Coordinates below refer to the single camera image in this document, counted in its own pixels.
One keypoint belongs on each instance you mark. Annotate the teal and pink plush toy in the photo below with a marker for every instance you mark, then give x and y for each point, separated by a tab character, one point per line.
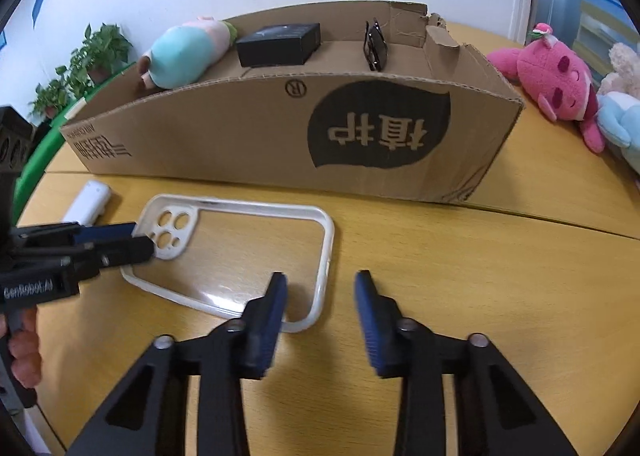
185	53

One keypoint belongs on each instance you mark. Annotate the large potted green plant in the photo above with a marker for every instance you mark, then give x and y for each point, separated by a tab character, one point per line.
100	48

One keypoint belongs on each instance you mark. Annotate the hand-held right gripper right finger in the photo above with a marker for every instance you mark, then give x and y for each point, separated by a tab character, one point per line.
367	316

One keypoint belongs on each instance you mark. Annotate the white clear phone case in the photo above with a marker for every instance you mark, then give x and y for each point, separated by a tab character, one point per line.
240	256

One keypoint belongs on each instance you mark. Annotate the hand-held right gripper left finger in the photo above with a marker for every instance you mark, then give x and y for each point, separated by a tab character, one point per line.
272	316

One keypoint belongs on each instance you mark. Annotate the light blue plush toy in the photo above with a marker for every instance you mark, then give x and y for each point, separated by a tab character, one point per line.
622	121

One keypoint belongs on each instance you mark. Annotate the white oblong device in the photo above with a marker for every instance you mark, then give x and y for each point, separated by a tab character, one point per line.
90	201

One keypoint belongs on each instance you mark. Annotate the cream plush toy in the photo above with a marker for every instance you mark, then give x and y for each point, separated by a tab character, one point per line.
625	66

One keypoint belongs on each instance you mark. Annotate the printed cardboard box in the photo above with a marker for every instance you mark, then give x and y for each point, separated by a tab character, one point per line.
225	136

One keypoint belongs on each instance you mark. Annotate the wooden desktop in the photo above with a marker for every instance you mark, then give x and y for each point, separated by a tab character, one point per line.
450	261

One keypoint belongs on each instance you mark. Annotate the small potted green plant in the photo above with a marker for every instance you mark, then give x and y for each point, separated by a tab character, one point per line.
50	96

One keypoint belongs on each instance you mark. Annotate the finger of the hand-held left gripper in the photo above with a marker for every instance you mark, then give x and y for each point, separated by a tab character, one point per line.
107	231
125	251

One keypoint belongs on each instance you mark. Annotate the person's left hand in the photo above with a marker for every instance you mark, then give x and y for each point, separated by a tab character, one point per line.
25	361

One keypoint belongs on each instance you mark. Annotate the black box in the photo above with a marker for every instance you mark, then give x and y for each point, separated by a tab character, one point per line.
275	48

